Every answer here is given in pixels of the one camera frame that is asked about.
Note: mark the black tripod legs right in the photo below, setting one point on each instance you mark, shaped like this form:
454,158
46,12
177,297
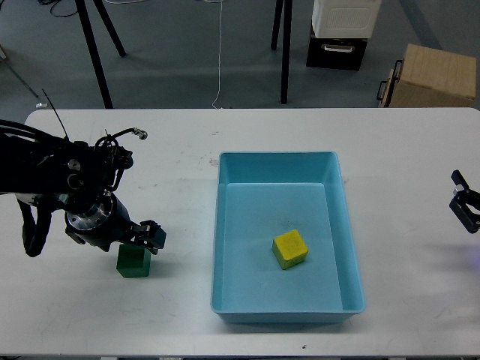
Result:
283,13

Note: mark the black drawer box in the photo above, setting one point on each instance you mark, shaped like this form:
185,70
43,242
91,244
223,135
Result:
336,53

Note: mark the light blue plastic tray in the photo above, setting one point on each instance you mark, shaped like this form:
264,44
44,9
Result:
262,195

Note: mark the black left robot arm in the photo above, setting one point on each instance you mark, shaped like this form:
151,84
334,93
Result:
48,173

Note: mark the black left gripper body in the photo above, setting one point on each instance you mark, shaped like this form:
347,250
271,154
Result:
107,221

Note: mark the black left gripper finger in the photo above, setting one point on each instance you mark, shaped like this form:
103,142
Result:
137,248
149,231

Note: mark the white plastic appliance box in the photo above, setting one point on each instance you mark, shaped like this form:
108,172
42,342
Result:
344,19

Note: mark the yellow wooden cube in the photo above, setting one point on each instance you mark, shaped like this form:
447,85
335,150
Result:
289,249

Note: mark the green wooden cube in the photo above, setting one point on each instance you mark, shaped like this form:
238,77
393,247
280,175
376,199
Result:
133,262

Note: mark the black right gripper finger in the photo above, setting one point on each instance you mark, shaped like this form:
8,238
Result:
460,205
460,185

